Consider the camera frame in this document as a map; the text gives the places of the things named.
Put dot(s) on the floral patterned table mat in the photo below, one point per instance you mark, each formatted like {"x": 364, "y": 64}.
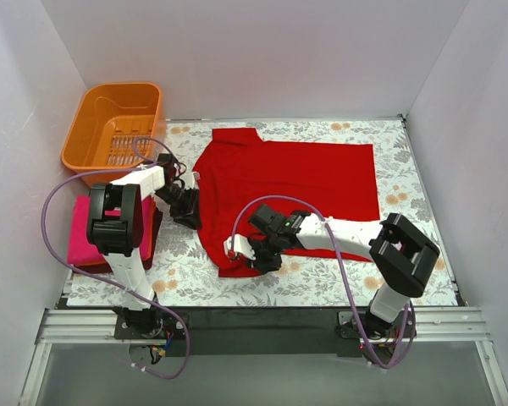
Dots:
{"x": 182, "y": 275}

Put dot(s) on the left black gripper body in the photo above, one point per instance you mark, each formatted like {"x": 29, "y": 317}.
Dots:
{"x": 185, "y": 207}

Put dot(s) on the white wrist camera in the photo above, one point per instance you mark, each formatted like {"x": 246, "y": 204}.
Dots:
{"x": 237, "y": 246}
{"x": 190, "y": 180}

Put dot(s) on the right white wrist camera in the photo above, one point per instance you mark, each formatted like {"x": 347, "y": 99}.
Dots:
{"x": 237, "y": 246}

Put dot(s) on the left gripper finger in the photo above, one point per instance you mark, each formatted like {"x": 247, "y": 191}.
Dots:
{"x": 192, "y": 216}
{"x": 182, "y": 218}

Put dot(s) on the folded pink t shirt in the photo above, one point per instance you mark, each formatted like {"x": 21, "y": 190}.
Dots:
{"x": 80, "y": 251}

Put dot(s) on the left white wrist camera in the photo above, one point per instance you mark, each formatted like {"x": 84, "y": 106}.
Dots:
{"x": 190, "y": 180}

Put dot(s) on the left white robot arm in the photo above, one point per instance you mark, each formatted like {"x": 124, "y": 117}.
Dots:
{"x": 115, "y": 226}

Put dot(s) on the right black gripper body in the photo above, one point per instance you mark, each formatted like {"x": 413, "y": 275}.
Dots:
{"x": 262, "y": 257}

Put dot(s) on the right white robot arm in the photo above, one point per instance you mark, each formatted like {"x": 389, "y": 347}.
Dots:
{"x": 403, "y": 254}

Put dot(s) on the folded orange t shirt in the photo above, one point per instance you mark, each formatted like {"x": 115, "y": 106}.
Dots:
{"x": 149, "y": 214}

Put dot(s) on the aluminium frame rail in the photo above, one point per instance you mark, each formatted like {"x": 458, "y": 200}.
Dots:
{"x": 429, "y": 324}

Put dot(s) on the orange plastic basket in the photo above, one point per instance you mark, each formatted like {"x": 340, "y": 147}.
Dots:
{"x": 109, "y": 118}

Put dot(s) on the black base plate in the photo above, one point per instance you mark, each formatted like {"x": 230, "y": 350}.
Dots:
{"x": 242, "y": 331}

